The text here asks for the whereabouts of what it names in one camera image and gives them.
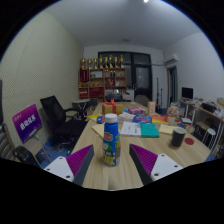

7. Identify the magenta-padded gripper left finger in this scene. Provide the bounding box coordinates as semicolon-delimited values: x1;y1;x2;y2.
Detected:
43;144;96;187

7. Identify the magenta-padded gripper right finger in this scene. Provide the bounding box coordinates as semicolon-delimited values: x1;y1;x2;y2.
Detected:
128;143;184;186

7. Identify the blue drink bottle white cap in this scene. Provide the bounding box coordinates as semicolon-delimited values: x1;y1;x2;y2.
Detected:
102;113;122;168

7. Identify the black cup white inside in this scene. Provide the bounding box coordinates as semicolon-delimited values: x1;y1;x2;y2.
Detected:
170;127;187;149

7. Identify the yellow paper envelope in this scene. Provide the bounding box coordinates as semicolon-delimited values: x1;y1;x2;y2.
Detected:
91;123;106;140
158;123;179;136

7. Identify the teal notebook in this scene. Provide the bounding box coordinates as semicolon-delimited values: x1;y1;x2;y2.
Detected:
140;122;160;139

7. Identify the black office chair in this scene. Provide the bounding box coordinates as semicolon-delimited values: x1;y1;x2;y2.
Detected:
39;95;88;148

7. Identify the orange book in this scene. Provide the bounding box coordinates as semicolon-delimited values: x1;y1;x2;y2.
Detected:
151;114;169;125

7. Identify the white printed document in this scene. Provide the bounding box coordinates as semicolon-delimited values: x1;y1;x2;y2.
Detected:
119;121;142;137

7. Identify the blue book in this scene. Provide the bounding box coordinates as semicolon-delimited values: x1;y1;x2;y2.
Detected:
132;113;153;124

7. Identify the purple sign board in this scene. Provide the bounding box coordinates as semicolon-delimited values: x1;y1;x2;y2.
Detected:
12;103;43;144

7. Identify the brown wooden stool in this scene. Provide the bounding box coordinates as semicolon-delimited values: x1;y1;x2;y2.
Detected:
194;121;211;141

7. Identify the pink flower bouquet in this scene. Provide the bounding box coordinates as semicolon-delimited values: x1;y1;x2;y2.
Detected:
166;105;180;127

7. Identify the white round stool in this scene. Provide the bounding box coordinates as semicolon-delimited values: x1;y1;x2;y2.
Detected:
202;127;217;149

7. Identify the small tan upright box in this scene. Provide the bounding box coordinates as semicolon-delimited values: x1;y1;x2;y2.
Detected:
146;101;157;116

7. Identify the pink package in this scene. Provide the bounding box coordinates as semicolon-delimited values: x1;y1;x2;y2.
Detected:
127;107;147;116

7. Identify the white paper stack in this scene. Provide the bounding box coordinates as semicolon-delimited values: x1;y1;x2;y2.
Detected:
117;111;136;123

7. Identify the small white table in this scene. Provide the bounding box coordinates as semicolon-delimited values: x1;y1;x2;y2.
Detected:
71;98;91;116

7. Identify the grey chair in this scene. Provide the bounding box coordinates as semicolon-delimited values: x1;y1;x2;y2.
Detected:
134;94;151;108

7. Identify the long wooden side desk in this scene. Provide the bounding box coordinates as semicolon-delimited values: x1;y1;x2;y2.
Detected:
194;105;224;158

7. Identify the black printer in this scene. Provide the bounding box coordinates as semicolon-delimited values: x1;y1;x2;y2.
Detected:
201;102;218;114

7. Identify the yellow gift box red ribbon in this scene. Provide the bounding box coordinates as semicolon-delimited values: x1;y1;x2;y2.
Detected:
101;98;124;116

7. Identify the black computer monitor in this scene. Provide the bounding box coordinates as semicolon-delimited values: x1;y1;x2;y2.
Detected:
181;86;194;100

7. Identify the wooden shelf unit with trophies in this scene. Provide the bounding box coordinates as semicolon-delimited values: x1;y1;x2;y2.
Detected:
78;54;128;100

